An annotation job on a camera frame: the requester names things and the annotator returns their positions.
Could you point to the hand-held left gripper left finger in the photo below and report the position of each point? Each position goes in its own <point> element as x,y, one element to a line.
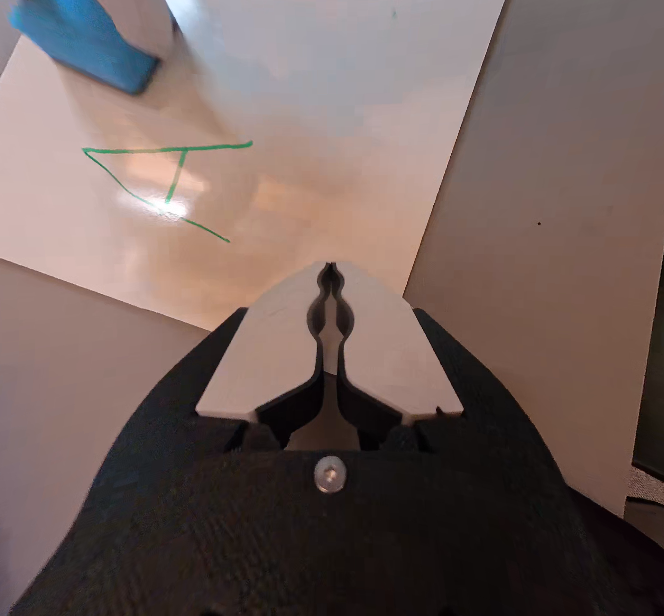
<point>259,362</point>

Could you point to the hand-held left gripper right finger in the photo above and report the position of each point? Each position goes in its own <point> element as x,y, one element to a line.
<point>399,362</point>

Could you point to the person's green sweatshirt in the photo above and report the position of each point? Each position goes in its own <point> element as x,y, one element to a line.
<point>651,393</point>

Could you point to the blue foam eraser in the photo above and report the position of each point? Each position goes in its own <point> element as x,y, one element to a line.
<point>88,40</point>

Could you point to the small white whiteboard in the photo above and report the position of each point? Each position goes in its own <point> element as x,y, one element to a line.
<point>337,133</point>

